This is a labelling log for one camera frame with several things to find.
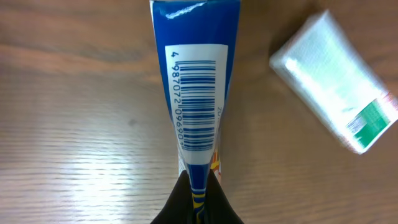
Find white green medicine box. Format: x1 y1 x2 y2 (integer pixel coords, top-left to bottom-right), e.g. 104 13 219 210
269 10 397 154

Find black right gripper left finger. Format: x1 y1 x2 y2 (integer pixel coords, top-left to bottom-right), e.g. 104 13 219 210
151 170 193 224

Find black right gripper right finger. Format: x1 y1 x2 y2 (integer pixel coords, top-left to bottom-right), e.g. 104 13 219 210
203 170 244 224

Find blue Kool Fever box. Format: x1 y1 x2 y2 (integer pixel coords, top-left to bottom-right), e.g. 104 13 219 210
150 1 241 223

